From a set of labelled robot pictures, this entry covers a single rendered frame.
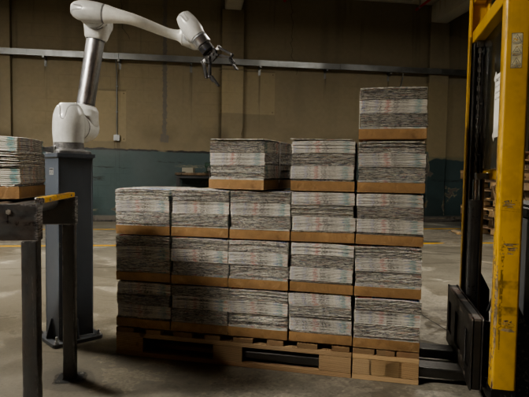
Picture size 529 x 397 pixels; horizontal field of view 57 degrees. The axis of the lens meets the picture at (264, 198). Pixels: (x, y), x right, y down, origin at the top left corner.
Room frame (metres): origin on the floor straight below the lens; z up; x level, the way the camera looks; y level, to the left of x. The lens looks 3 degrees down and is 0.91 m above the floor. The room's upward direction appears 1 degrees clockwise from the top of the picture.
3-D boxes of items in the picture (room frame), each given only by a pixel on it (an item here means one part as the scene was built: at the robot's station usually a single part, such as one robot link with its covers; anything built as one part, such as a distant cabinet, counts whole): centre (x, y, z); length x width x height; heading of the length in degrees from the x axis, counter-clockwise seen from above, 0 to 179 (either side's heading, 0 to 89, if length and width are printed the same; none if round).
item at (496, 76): (2.18, -1.03, 1.27); 0.57 x 0.01 x 0.65; 168
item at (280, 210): (2.44, 0.13, 0.42); 1.17 x 0.39 x 0.83; 78
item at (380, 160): (2.28, -0.58, 0.65); 0.39 x 0.30 x 1.29; 168
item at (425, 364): (2.20, -0.38, 0.05); 1.05 x 0.10 x 0.04; 78
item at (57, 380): (2.09, 0.84, 0.01); 0.14 x 0.14 x 0.01; 8
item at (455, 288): (2.21, -0.93, 0.20); 0.62 x 0.05 x 0.30; 168
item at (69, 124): (2.63, 1.06, 1.17); 0.18 x 0.16 x 0.22; 0
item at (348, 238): (2.44, 0.12, 0.40); 1.16 x 0.38 x 0.51; 78
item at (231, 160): (2.43, 0.06, 0.95); 0.38 x 0.29 x 0.23; 157
